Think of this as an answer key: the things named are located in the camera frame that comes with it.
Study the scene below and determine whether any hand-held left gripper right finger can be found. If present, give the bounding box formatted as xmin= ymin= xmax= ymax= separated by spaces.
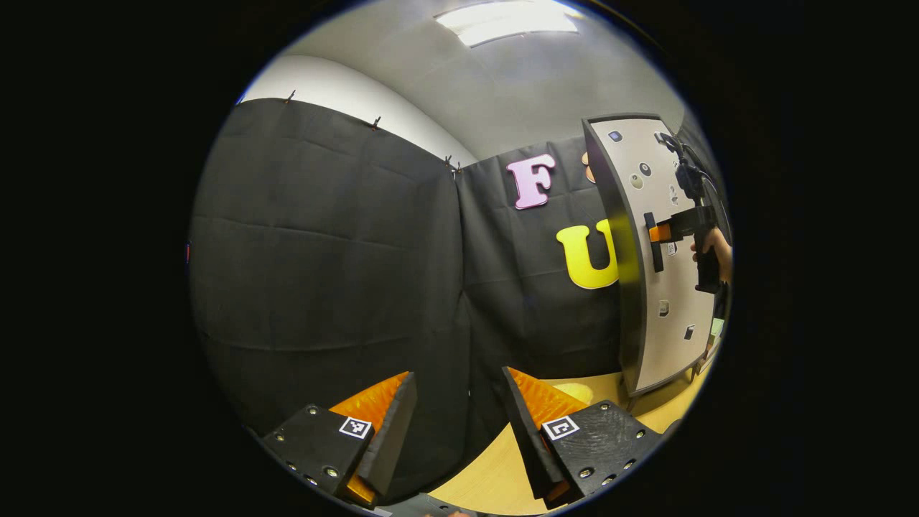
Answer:
xmin=500 ymin=367 xmax=663 ymax=511

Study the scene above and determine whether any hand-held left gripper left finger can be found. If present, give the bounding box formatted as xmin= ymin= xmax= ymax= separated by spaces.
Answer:
xmin=260 ymin=371 xmax=419 ymax=512

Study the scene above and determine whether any black door handle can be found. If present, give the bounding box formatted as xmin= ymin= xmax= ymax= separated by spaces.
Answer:
xmin=643 ymin=212 xmax=665 ymax=274

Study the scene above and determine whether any grey cabinet door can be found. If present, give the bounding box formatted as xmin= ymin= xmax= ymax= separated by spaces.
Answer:
xmin=590 ymin=116 xmax=720 ymax=393

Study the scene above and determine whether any black backdrop cloth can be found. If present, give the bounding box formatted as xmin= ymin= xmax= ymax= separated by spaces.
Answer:
xmin=188 ymin=98 xmax=719 ymax=503

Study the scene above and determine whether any large ceiling light panel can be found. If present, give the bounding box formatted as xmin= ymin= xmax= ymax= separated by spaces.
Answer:
xmin=433 ymin=0 xmax=581 ymax=49

